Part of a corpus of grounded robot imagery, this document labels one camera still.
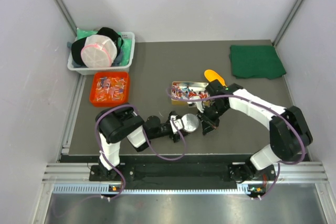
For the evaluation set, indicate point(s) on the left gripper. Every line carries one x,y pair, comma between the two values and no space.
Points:
174,137

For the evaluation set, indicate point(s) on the white cable duct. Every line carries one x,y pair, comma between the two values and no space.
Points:
106,189

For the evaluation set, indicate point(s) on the yellow plastic scoop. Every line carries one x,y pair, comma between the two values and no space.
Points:
212,75

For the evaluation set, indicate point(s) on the white mesh laundry bag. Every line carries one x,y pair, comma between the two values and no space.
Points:
99,51

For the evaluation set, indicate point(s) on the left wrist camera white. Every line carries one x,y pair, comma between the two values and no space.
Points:
176,124

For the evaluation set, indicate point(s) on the green patterned cloth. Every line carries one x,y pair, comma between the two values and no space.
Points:
126,43

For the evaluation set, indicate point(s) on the tan candy box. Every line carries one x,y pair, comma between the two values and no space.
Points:
187,90

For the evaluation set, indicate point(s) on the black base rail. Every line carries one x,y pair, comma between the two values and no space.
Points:
191,172

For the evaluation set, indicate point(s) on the white round lid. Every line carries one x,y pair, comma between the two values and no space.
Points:
190,122

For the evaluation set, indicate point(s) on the black cap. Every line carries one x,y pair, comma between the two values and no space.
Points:
78,51

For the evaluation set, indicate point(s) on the white plastic basket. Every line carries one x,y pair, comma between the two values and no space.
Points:
116,37

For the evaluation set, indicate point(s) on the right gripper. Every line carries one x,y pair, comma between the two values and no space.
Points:
208,124

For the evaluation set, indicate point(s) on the dark green folded cloth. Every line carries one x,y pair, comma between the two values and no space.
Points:
258,61

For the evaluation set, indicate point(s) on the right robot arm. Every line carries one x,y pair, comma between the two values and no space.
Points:
288,129

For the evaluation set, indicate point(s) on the orange candy tray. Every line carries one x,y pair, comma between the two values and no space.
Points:
109,89

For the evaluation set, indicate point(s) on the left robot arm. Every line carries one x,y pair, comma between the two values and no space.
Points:
114,126

